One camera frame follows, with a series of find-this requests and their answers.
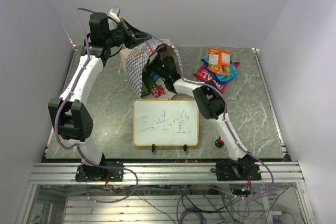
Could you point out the small red candy pack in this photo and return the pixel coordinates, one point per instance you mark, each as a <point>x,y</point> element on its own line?
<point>157,91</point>

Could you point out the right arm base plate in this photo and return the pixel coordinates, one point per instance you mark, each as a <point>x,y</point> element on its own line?
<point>227,171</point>

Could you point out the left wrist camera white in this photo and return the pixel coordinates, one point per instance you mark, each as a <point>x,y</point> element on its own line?
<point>115,14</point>

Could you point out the green snack bag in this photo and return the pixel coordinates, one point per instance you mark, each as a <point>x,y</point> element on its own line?
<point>147,85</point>

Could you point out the pink snack bag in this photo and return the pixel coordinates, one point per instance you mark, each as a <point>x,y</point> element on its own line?
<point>202,75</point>

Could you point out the white board with yellow frame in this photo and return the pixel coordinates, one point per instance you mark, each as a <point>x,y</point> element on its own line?
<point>165,123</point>

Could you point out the aluminium frame rail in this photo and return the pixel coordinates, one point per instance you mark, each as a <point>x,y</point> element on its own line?
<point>164,174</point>

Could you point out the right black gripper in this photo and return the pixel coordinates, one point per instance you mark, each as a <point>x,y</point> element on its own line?
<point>150,64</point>

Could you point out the orange Fox's fruits candy bag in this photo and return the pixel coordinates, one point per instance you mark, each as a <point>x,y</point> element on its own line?
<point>219,61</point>

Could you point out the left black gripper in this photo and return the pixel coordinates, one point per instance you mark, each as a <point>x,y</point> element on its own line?
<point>138,36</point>

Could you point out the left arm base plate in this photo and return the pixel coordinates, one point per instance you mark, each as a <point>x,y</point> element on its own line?
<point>88,173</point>

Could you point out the red emergency stop button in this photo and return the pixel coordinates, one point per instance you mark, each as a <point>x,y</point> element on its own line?
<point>219,143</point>

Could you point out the blue checkered paper bag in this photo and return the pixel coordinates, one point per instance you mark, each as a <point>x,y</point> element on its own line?
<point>135,60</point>

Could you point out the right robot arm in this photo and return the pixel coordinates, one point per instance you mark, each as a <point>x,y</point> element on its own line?
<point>213,107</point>

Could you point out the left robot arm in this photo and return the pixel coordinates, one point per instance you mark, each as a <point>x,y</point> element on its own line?
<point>71,120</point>

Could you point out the blue white snack bag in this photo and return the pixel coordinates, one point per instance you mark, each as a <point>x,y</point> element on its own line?
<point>155,77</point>

